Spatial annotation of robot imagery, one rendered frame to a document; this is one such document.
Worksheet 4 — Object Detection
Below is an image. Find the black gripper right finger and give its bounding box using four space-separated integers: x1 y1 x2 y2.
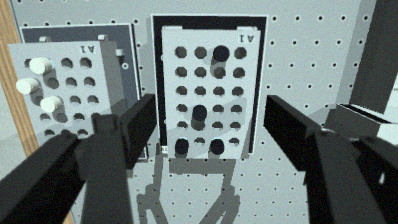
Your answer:
263 95 398 224

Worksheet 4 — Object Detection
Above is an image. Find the light grey block with holes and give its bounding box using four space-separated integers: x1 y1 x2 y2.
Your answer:
8 41 126 147
162 30 261 159

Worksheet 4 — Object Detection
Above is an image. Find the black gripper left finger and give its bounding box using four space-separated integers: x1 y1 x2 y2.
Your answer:
0 94 157 224

